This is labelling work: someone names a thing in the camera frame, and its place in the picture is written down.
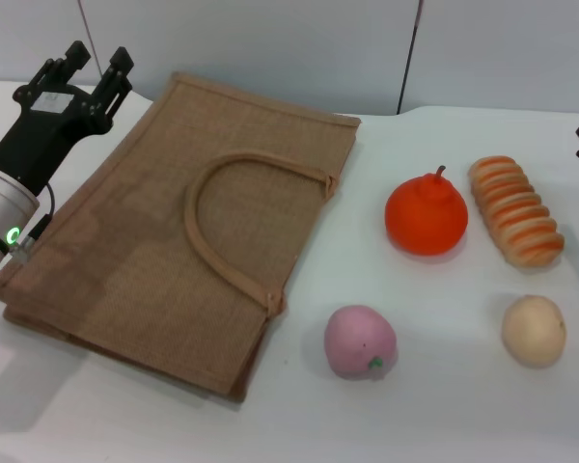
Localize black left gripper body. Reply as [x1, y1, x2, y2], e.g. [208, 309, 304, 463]
[0, 82, 113, 195]

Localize brown woven handbag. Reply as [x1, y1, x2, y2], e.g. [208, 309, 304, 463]
[2, 70, 363, 404]

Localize pink toy peach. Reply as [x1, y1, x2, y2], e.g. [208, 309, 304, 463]
[322, 304, 399, 382]

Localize striped toy bread loaf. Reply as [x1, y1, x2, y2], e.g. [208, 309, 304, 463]
[468, 154, 565, 267]

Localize orange toy pear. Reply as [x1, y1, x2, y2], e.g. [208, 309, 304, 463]
[384, 165, 469, 257]

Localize beige round toy fruit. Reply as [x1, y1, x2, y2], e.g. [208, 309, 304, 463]
[500, 294, 568, 370]

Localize left arm black plug cable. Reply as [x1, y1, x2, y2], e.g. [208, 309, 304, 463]
[7, 182, 55, 264]

